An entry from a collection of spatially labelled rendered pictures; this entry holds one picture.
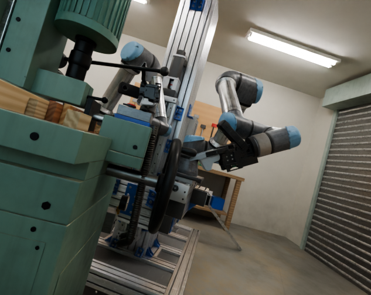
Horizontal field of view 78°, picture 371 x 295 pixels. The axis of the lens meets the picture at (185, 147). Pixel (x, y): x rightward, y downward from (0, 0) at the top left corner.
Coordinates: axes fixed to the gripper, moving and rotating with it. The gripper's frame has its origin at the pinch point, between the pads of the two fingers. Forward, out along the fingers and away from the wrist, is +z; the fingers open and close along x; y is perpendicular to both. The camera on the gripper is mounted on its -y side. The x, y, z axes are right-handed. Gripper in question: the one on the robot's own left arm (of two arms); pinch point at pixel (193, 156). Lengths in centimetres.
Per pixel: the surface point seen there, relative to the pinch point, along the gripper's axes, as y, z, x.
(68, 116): -15.6, 24.8, -25.3
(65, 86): -28.5, 30.1, -5.5
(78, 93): -25.7, 27.4, -5.5
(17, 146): -11.4, 32.1, -30.7
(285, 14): -113, -158, 161
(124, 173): -0.7, 21.2, -3.9
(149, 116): -14.8, 10.0, -6.4
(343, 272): 202, -172, 193
